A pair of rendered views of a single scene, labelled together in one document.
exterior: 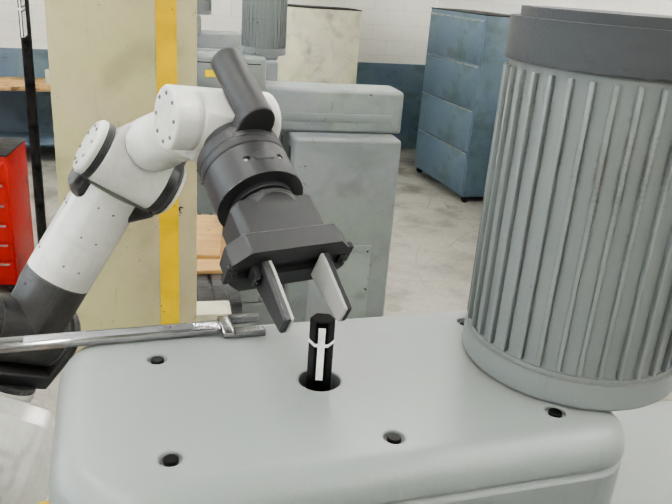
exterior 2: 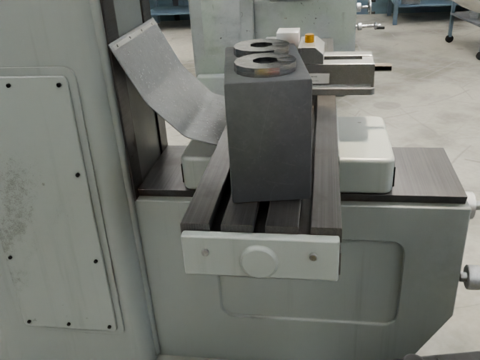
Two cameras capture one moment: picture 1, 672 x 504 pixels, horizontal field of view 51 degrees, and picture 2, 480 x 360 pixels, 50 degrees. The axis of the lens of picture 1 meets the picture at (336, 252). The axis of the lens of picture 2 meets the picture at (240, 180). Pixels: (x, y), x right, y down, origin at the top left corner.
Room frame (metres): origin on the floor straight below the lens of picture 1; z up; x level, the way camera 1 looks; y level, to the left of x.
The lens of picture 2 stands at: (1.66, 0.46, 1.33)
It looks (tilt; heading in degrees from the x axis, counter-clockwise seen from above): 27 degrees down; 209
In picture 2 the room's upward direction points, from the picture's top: 4 degrees counter-clockwise
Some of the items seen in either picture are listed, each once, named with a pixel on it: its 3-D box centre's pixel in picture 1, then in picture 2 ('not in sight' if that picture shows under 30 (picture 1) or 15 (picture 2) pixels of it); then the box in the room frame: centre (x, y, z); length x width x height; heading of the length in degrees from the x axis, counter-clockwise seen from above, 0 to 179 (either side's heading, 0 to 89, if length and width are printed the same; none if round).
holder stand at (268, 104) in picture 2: not in sight; (265, 113); (0.95, 0.13, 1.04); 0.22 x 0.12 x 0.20; 28
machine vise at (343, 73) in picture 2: not in sight; (301, 63); (0.48, 0.02, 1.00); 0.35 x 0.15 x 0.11; 107
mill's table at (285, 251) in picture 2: not in sight; (288, 108); (0.54, 0.01, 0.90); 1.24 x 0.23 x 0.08; 18
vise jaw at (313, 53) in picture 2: not in sight; (311, 49); (0.48, 0.04, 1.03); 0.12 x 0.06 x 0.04; 17
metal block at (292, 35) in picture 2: not in sight; (288, 43); (0.49, -0.01, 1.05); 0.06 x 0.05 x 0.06; 17
